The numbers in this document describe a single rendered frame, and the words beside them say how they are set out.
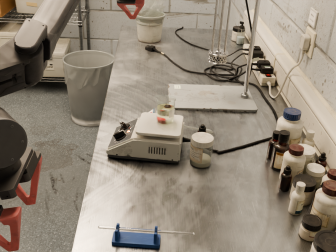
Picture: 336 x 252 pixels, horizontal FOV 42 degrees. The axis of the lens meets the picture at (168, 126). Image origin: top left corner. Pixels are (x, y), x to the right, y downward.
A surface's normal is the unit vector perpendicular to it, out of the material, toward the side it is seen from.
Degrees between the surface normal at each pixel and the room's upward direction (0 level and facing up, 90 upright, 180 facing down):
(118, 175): 0
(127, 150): 90
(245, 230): 0
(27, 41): 30
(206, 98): 0
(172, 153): 90
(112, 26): 90
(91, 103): 94
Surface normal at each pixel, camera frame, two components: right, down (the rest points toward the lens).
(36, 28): 0.22, -0.52
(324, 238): 0.04, -0.87
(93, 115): 0.24, 0.54
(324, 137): -1.00, -0.03
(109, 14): 0.03, 0.48
